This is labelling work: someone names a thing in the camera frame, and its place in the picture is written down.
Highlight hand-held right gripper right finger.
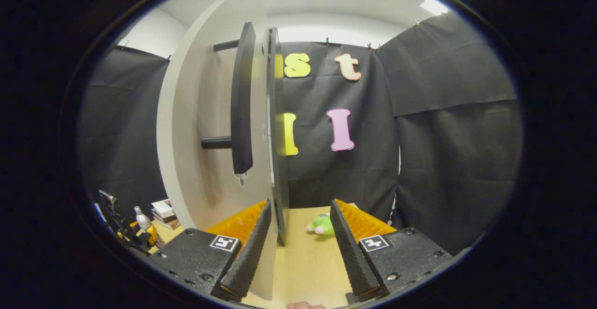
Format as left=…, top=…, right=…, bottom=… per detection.
left=329, top=199, right=454, bottom=304

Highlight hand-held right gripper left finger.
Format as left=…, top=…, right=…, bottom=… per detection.
left=147, top=199, right=273, bottom=302

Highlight white bottle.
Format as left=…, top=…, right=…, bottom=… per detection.
left=134, top=206, right=153, bottom=232

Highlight beige cabinet door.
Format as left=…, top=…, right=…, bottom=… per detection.
left=156, top=0, right=280, bottom=300

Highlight dark grey cabinet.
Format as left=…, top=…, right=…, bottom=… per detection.
left=267, top=28, right=290, bottom=247

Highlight black cabinet door handle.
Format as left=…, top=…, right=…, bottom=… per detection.
left=201, top=22, right=257, bottom=175

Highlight white cover book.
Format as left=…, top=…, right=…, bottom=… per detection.
left=151, top=199, right=174, bottom=219

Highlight green plush toy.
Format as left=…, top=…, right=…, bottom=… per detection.
left=306, top=214, right=335, bottom=236

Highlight black backdrop cloth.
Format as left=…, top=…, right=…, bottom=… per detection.
left=77, top=13, right=523, bottom=256

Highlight small ceiling light panel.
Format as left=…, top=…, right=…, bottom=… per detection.
left=420, top=0, right=449, bottom=16

